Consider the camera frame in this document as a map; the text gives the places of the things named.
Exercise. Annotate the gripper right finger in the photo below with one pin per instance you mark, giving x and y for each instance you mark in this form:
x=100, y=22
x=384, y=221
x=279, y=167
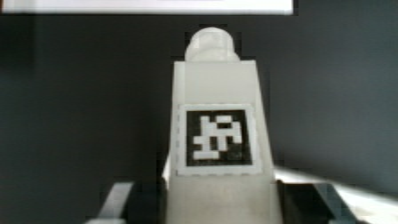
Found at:
x=343, y=216

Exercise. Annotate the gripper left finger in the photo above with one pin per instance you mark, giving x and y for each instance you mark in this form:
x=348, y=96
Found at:
x=114, y=205

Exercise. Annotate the white table leg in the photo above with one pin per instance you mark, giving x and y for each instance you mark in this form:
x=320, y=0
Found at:
x=219, y=169

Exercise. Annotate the white marker sheet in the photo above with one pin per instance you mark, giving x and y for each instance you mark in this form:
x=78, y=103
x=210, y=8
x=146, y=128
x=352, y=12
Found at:
x=210, y=7

